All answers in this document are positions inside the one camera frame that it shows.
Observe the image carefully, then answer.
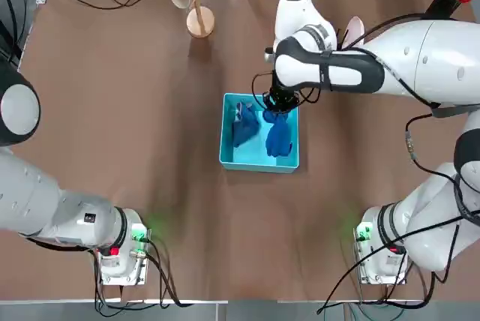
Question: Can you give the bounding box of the bright blue square rag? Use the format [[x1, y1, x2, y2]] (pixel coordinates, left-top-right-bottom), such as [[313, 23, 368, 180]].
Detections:
[[263, 109, 294, 158]]

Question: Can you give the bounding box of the wooden mug stand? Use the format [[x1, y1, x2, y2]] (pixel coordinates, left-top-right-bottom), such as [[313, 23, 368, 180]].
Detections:
[[175, 0, 216, 39]]

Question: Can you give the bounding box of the black left base cable bundle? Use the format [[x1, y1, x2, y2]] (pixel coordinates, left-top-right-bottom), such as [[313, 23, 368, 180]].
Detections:
[[92, 237, 197, 317]]

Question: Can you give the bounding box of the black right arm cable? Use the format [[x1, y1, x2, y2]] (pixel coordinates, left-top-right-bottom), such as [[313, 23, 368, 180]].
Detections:
[[316, 110, 480, 314]]

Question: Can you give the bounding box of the dark blue square rag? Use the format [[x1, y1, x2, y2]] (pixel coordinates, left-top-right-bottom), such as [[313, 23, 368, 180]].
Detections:
[[231, 100, 261, 148]]

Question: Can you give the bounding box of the cyan plastic box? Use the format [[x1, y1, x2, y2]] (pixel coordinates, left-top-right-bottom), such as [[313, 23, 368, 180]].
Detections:
[[218, 91, 302, 175]]

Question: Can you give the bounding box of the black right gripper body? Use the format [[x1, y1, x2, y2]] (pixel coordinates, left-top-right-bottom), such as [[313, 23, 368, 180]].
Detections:
[[262, 80, 302, 112]]

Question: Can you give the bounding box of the pale round plate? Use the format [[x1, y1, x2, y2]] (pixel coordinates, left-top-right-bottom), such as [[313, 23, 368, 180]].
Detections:
[[343, 15, 366, 49]]

